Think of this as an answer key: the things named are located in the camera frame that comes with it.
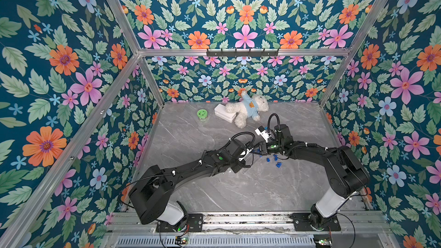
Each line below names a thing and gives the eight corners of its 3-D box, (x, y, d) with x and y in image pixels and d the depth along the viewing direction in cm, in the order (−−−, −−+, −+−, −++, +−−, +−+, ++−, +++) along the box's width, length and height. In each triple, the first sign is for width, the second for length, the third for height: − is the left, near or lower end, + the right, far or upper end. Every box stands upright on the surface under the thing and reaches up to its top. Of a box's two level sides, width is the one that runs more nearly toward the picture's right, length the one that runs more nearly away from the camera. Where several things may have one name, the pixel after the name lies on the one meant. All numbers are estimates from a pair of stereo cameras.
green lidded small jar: (197, 121, 112) (196, 117, 108) (198, 114, 116) (197, 109, 112) (207, 121, 112) (206, 117, 108) (208, 114, 116) (207, 109, 112)
